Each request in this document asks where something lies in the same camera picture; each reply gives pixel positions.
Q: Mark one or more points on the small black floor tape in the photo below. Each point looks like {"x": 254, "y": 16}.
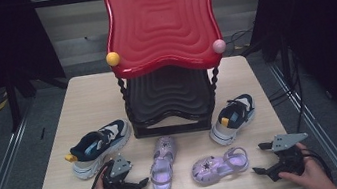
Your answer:
{"x": 43, "y": 133}

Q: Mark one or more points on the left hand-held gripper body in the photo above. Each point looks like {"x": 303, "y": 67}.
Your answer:
{"x": 121, "y": 187}

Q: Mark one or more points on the purple jelly sandal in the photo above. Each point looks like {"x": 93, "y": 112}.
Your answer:
{"x": 162, "y": 176}
{"x": 209, "y": 169}

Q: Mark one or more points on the person's right hand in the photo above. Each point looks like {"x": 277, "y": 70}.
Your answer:
{"x": 315, "y": 175}

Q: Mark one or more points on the black metal stand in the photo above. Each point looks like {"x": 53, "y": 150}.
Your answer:
{"x": 13, "y": 101}

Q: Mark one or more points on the navy and white sneaker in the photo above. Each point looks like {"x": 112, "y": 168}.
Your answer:
{"x": 97, "y": 147}
{"x": 231, "y": 120}

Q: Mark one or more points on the red and black shoe rack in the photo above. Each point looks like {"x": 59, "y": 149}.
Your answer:
{"x": 162, "y": 24}

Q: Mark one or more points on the yellow floor tape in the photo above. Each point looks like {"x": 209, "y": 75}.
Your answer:
{"x": 2, "y": 105}

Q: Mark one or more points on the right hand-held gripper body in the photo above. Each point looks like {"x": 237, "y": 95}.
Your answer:
{"x": 289, "y": 162}

